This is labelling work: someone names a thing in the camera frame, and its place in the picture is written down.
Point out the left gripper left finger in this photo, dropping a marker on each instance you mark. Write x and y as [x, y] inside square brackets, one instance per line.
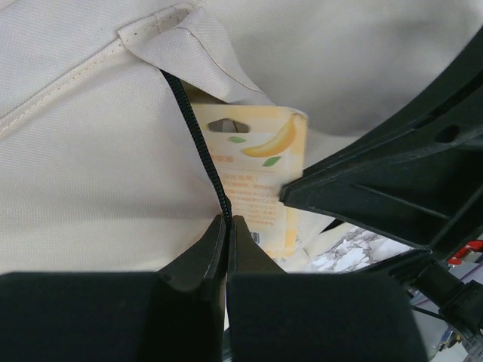
[174, 314]

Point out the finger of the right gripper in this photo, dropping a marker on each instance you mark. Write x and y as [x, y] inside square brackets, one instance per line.
[416, 178]

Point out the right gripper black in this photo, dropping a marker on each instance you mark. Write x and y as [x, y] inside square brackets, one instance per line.
[446, 297]

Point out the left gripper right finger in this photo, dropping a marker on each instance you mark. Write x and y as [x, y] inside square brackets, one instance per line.
[279, 316]

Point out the beige student backpack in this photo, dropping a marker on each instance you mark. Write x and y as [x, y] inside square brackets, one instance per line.
[98, 169]

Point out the banana printed card package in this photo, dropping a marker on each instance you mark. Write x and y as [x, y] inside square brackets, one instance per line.
[256, 150]

